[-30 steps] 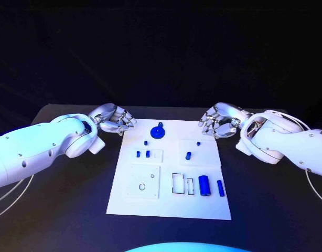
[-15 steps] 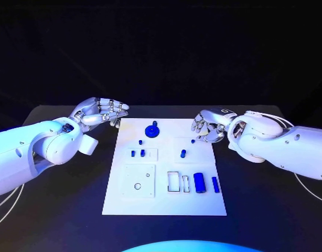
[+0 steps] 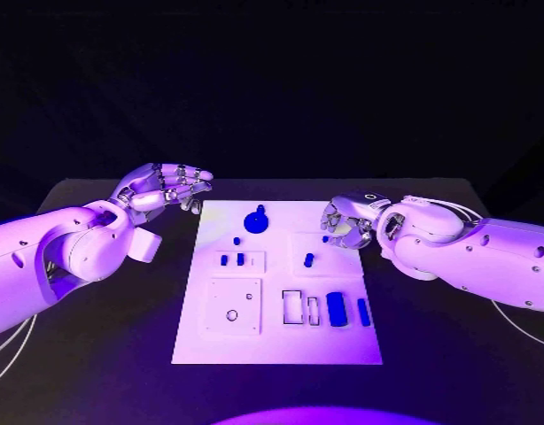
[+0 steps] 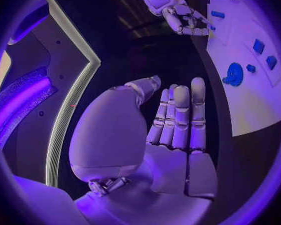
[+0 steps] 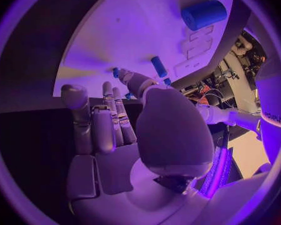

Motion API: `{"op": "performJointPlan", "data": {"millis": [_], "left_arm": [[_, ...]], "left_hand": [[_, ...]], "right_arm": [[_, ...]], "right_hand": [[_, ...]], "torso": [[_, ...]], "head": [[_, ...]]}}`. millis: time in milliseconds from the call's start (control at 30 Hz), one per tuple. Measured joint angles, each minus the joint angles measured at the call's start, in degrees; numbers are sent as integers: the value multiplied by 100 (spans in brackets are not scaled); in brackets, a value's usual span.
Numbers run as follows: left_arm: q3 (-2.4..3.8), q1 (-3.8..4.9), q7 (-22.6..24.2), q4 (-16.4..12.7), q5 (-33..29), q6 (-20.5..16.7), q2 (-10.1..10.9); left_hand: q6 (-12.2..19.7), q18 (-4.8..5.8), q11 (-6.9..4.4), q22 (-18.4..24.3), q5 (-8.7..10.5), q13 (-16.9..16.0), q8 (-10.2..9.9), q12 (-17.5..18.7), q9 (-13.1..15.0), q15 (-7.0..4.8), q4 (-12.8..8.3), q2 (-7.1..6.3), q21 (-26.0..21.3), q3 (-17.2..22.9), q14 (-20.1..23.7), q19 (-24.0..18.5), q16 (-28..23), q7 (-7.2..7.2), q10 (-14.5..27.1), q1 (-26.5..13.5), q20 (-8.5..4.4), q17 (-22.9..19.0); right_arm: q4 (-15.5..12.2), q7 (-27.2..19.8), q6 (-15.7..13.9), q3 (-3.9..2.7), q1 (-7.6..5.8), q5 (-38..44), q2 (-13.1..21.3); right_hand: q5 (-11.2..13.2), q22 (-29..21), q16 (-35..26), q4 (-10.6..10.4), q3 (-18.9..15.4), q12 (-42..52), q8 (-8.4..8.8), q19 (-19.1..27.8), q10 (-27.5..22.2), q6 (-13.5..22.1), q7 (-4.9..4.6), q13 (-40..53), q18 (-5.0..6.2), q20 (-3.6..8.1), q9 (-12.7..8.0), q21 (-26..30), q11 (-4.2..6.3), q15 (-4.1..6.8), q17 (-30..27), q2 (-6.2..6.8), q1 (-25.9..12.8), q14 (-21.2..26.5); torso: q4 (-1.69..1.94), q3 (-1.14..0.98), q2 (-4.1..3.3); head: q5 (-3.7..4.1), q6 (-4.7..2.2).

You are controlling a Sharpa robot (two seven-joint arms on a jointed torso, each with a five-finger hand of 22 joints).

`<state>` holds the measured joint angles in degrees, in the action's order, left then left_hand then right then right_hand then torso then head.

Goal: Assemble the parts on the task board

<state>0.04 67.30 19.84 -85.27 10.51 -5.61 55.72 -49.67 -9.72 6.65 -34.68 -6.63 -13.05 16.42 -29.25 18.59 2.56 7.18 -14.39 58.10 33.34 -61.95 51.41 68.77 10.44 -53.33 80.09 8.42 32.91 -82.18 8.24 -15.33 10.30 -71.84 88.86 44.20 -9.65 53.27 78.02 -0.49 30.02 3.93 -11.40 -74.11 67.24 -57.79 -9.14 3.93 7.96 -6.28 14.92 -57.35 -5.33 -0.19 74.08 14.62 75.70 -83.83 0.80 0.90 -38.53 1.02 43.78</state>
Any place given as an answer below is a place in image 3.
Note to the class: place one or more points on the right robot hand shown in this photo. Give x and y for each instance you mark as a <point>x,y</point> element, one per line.
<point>357,202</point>

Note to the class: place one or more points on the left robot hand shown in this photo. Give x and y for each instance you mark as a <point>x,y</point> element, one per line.
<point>157,199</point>

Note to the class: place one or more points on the large blue cylinder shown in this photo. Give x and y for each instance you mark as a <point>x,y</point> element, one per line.
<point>336,308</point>

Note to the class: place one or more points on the long thin blue cylinder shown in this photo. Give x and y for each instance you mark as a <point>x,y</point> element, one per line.
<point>363,312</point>

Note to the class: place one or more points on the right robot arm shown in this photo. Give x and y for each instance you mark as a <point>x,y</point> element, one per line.
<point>492,252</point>

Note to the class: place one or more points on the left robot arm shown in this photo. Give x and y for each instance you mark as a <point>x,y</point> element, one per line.
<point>13,265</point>

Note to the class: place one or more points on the white task board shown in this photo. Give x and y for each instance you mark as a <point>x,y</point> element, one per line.
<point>275,342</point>

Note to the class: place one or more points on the blue gear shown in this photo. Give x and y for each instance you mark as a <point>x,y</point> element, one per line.
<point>255,224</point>

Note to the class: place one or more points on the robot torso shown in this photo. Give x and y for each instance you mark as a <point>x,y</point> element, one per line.
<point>300,418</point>

